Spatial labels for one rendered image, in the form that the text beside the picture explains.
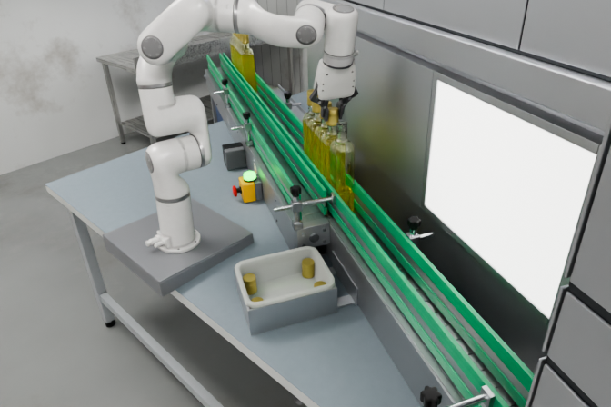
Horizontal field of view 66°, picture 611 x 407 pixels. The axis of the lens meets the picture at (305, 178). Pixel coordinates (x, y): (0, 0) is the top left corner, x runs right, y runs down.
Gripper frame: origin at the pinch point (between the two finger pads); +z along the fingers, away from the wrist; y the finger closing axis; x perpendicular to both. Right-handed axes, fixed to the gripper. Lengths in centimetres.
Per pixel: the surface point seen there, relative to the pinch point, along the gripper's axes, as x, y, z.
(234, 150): -45, 20, 45
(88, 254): -45, 84, 89
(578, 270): 87, 21, -50
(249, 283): 29, 30, 28
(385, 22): -2.6, -13.0, -23.0
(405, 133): 17.9, -12.4, -3.6
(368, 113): -1.9, -12.2, 3.8
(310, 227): 19.4, 11.3, 22.8
